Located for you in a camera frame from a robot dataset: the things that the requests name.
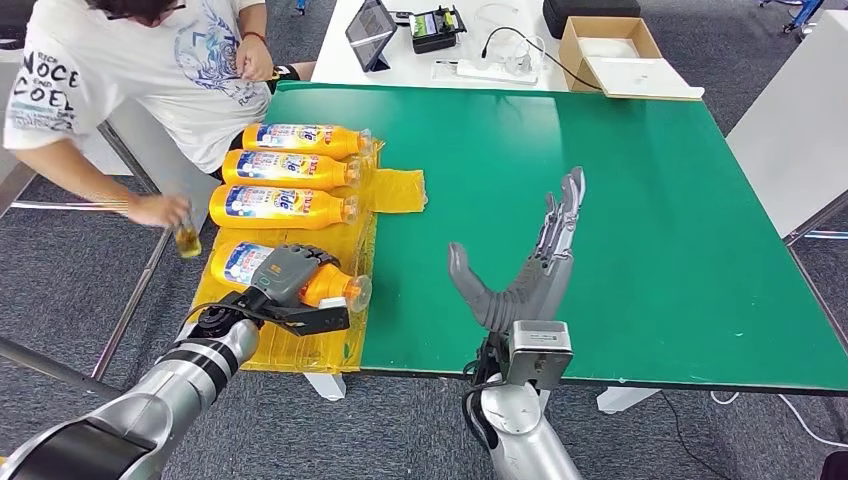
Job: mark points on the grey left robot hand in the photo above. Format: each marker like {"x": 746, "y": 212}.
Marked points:
{"x": 288, "y": 272}

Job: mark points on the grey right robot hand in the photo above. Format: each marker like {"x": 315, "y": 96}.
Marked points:
{"x": 530, "y": 291}

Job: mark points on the orange detergent bottle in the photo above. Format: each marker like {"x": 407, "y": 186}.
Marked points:
{"x": 298, "y": 140}
{"x": 285, "y": 169}
{"x": 232, "y": 265}
{"x": 278, "y": 206}

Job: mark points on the small amber drink bottle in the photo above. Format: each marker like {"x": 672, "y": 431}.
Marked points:
{"x": 187, "y": 242}

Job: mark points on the yellow plastic sheet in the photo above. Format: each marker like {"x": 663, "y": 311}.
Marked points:
{"x": 331, "y": 344}

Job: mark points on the white table foot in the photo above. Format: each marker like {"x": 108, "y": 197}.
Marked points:
{"x": 624, "y": 399}
{"x": 326, "y": 386}

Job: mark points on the stainless steel table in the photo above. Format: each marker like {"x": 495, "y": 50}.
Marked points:
{"x": 132, "y": 305}

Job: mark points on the white power strip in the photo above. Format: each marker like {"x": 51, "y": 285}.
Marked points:
{"x": 487, "y": 71}

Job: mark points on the open cardboard box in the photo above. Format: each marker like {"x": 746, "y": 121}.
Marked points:
{"x": 625, "y": 73}

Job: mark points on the person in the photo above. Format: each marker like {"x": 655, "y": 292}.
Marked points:
{"x": 152, "y": 73}

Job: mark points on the black tablet on stand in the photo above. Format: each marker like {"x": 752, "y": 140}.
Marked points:
{"x": 370, "y": 33}

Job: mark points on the black label printer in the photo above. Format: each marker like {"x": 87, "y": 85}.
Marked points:
{"x": 434, "y": 30}

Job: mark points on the black hard case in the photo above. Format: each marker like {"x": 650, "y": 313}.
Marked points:
{"x": 588, "y": 13}

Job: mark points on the black bag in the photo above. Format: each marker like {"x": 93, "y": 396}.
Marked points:
{"x": 13, "y": 23}

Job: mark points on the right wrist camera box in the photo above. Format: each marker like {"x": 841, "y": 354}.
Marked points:
{"x": 540, "y": 351}

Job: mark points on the blue cart frame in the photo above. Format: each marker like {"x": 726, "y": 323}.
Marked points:
{"x": 802, "y": 14}

